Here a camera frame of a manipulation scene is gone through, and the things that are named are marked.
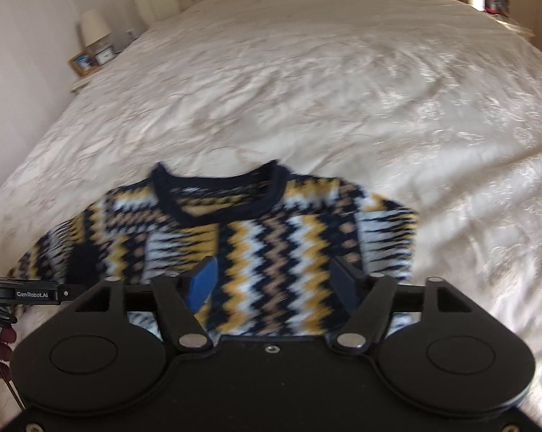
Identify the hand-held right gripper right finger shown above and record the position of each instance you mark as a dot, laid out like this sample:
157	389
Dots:
345	286

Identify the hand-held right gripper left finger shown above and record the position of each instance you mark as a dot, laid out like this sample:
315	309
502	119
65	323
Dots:
202	284

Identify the navy yellow zigzag knit sweater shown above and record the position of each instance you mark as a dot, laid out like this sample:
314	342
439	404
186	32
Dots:
271	243

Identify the person's left hand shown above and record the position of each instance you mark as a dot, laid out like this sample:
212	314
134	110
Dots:
6	341

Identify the cream embroidered bedspread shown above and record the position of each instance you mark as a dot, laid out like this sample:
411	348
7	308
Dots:
298	85

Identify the small white desk clock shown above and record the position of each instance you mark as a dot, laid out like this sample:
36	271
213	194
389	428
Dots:
104	56

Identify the white shade table lamp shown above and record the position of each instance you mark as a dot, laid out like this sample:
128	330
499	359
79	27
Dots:
94	27

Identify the white nightstand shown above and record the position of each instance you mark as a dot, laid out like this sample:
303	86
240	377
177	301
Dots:
516	26

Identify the wooden picture frame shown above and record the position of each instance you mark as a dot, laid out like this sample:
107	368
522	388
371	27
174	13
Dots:
84	62

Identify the dark picture frame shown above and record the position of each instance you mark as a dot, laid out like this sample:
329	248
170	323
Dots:
497	3

